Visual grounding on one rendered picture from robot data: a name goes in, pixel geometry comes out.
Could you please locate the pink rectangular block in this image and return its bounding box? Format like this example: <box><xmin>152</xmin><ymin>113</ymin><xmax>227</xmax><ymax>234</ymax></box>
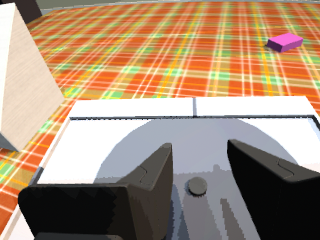
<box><xmin>267</xmin><ymin>33</ymin><xmax>304</xmax><ymax>53</ymax></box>

